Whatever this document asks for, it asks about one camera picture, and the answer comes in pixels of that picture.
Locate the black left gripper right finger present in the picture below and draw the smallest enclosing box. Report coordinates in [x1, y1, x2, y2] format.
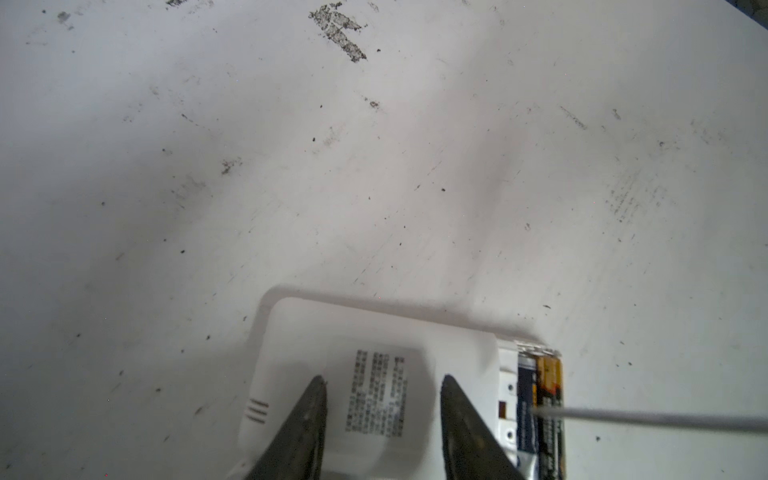
[440, 375, 524, 480]

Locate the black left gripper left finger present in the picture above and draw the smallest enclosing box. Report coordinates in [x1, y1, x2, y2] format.
[245, 375, 328, 480]

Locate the gold black AAA battery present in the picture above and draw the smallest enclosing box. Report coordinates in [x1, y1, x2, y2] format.
[536, 356, 566, 480]

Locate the blue black AAA battery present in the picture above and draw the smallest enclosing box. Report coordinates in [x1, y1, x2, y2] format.
[517, 355, 538, 454]

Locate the white remote control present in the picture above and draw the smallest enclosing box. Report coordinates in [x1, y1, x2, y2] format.
[229, 297, 561, 479]

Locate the orange black screwdriver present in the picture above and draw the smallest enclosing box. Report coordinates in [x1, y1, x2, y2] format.
[553, 407, 767, 434]

